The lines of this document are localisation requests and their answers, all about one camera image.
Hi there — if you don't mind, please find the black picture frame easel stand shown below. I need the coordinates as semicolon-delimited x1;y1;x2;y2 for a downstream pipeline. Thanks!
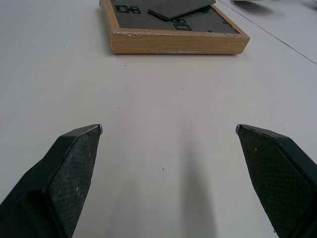
115;0;216;21

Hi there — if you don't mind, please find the wooden picture frame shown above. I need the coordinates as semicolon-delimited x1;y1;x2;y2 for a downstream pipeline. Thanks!
99;0;251;56

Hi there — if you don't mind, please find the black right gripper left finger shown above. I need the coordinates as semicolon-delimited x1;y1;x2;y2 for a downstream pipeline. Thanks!
0;123;104;238

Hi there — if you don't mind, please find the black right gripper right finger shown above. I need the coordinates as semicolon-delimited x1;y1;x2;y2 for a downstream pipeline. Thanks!
235;124;317;238

